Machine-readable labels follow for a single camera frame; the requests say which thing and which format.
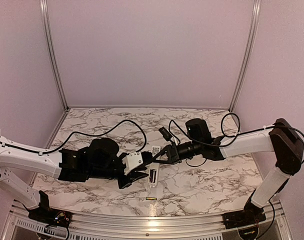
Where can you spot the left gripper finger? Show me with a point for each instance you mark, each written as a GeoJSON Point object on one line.
{"type": "Point", "coordinates": [127, 180]}
{"type": "Point", "coordinates": [146, 158]}

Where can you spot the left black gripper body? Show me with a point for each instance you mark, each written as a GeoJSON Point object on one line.
{"type": "Point", "coordinates": [124, 183]}

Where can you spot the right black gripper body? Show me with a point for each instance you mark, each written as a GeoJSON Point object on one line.
{"type": "Point", "coordinates": [175, 155]}

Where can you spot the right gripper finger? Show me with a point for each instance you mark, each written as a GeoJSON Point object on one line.
{"type": "Point", "coordinates": [162, 154]}
{"type": "Point", "coordinates": [161, 161]}

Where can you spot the white remote control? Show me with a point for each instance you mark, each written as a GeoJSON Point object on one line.
{"type": "Point", "coordinates": [154, 150]}

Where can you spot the green gold battery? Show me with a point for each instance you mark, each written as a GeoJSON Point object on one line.
{"type": "Point", "coordinates": [151, 198]}

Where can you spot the black battery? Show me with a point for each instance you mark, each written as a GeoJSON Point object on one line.
{"type": "Point", "coordinates": [152, 176]}

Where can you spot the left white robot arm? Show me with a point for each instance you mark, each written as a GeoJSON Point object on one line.
{"type": "Point", "coordinates": [99, 160]}

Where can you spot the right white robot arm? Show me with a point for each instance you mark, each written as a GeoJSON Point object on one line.
{"type": "Point", "coordinates": [286, 142]}

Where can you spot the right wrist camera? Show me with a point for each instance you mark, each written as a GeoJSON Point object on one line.
{"type": "Point", "coordinates": [165, 133]}

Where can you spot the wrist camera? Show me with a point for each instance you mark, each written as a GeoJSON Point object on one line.
{"type": "Point", "coordinates": [132, 161]}
{"type": "Point", "coordinates": [165, 133]}

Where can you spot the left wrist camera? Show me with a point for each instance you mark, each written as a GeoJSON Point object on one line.
{"type": "Point", "coordinates": [132, 161]}

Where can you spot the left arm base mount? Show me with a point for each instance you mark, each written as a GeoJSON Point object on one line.
{"type": "Point", "coordinates": [48, 215]}

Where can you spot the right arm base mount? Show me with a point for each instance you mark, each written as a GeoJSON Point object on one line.
{"type": "Point", "coordinates": [250, 214]}

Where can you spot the front aluminium rail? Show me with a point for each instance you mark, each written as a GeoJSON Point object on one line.
{"type": "Point", "coordinates": [272, 225]}

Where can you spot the right aluminium frame post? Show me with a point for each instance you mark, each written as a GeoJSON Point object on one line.
{"type": "Point", "coordinates": [247, 54]}

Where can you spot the aluminium frame post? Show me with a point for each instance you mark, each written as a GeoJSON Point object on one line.
{"type": "Point", "coordinates": [247, 54]}
{"type": "Point", "coordinates": [51, 51]}

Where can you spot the left aluminium frame post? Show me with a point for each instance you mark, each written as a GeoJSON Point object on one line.
{"type": "Point", "coordinates": [51, 51]}

